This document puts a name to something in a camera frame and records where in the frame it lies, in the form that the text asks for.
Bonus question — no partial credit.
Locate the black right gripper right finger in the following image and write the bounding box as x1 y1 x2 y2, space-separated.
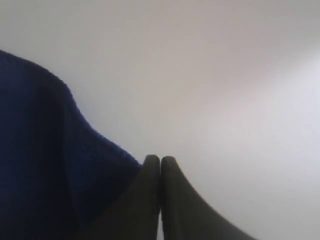
161 156 253 240

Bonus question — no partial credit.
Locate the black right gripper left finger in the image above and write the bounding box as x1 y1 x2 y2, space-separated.
82 155 160 240

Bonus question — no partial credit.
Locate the blue microfiber towel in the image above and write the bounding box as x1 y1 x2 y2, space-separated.
0 51 142 240

